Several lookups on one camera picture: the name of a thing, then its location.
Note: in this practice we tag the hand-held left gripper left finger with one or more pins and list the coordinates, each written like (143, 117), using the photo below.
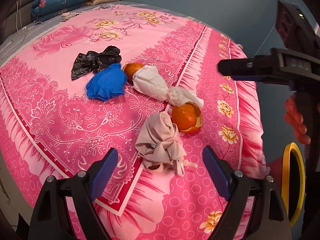
(103, 172)

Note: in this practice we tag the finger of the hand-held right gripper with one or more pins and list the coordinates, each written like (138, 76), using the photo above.
(250, 78)
(250, 66)

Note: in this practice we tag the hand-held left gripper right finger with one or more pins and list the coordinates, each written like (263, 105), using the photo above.
(216, 175)

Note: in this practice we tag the orange peel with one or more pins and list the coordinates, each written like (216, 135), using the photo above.
(186, 116)

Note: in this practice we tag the beige cloth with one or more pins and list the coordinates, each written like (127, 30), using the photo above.
(160, 135)

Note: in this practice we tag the white tissue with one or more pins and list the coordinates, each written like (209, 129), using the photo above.
(150, 82)
(183, 96)

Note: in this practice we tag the yellow-rimmed waste bin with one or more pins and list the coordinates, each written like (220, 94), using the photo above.
(286, 180)

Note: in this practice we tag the blue glove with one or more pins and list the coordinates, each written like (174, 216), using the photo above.
(106, 82)

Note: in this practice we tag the whole orange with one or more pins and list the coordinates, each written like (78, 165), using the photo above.
(131, 71)

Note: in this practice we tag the large black plastic bag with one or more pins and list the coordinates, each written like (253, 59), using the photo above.
(95, 60)

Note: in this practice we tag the person's right hand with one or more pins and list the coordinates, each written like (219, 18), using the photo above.
(296, 120)

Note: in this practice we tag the pink floral blanket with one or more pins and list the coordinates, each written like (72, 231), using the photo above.
(75, 130)

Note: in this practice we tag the bed with grey headboard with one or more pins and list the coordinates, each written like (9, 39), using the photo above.
(26, 15)

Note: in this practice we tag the blue floral folded quilt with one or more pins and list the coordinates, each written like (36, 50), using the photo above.
(57, 0)

